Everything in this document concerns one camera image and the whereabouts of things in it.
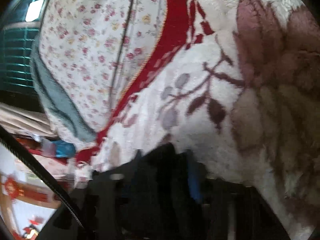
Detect white red plush blanket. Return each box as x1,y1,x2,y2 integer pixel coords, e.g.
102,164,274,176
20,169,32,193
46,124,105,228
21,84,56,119
75,0,320,240

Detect floral quilt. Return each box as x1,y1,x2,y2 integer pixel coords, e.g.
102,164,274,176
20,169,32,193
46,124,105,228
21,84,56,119
30,0,176,146

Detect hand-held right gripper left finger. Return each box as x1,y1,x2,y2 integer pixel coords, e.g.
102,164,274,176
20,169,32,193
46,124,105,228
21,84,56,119
82,150,143,240

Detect pale pink cloth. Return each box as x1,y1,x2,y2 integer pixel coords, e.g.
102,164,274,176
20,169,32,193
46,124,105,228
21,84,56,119
25,152,100,183

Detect teal slatted window blind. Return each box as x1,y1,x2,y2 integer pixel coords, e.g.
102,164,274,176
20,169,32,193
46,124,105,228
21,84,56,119
0,0,51,106

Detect black pants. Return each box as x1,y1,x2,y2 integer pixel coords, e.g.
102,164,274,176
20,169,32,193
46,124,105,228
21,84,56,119
125,142,200,240

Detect beige cloth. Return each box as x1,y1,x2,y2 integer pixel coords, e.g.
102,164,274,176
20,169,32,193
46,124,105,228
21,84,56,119
0,102,61,141

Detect grey-teal cloth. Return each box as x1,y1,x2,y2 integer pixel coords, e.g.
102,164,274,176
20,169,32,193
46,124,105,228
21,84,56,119
30,52,98,143

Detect black cable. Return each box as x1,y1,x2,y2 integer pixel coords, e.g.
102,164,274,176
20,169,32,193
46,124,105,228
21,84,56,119
0,125,85,230

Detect small red wall ornament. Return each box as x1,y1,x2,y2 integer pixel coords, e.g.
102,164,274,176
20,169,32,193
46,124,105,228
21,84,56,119
22,217,46,238

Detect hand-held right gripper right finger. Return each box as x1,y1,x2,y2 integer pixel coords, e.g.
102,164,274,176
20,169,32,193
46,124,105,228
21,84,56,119
185,150,282,240

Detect red knot wall decoration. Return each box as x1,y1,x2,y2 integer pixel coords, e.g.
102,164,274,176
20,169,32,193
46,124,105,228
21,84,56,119
0,174,63,206

